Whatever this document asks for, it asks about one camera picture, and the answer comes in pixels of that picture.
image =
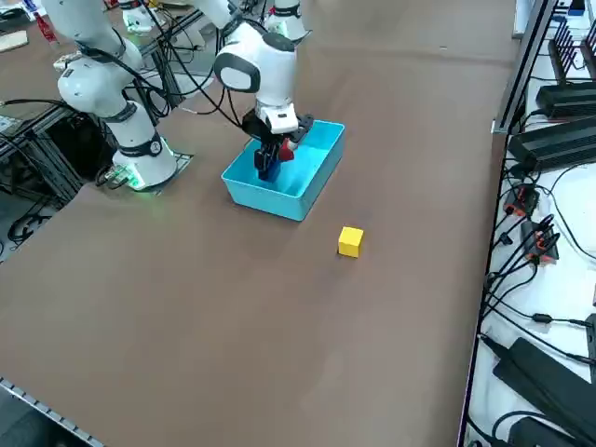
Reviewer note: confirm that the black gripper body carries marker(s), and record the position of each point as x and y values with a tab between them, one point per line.
261	130

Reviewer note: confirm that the black slotted rack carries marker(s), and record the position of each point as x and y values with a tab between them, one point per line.
565	60

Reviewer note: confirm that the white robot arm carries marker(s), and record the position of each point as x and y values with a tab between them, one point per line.
263	60

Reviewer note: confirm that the cyan plastic box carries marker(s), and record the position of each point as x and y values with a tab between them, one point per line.
279	200

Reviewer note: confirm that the black power adapter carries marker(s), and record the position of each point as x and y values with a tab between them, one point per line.
545	382
554	146
568	100
540	433

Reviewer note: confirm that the orange black connector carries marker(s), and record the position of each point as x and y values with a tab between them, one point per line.
542	244
521	200

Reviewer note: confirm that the metal table edge rail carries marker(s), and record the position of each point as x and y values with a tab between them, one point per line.
46	410

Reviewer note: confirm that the blue wooden block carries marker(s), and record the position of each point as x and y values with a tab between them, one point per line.
274	173

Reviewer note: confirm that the aluminium profile rail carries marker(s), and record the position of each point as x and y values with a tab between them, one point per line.
521	74

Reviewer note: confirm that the black aluminium frame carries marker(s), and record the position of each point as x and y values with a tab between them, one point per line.
51	153

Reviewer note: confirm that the yellow wooden block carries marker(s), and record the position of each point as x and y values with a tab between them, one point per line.
350	242

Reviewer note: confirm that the red wooden block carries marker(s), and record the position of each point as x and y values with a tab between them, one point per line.
288	151

